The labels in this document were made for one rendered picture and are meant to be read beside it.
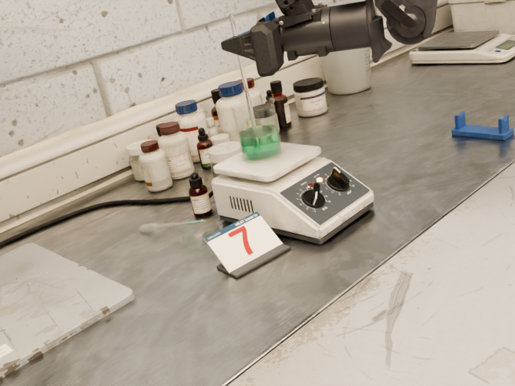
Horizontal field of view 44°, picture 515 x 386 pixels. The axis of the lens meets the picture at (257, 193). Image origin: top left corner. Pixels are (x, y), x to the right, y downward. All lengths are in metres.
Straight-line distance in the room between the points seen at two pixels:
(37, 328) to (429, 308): 0.45
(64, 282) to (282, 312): 0.32
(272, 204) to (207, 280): 0.14
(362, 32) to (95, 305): 0.47
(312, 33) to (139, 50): 0.57
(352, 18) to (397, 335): 0.39
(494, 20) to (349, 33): 1.13
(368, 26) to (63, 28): 0.62
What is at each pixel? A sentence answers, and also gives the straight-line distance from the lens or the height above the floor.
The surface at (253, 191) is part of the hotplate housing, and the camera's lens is 0.87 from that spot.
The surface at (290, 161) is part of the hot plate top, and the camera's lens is 0.89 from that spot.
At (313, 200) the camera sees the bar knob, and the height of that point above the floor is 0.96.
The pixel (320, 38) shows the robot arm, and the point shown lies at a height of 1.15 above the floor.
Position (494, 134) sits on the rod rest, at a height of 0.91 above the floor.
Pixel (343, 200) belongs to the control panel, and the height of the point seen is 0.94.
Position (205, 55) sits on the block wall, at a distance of 1.42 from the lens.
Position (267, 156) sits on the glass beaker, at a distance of 0.90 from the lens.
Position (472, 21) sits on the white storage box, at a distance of 1.94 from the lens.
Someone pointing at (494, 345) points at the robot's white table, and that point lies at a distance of 0.64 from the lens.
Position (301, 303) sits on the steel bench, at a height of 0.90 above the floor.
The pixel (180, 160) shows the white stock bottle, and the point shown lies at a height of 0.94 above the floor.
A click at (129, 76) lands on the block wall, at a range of 1.31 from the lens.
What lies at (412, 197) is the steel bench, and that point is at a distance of 0.94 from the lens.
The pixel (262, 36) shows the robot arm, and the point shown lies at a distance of 0.77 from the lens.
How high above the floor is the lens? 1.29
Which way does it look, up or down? 22 degrees down
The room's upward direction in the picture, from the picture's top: 11 degrees counter-clockwise
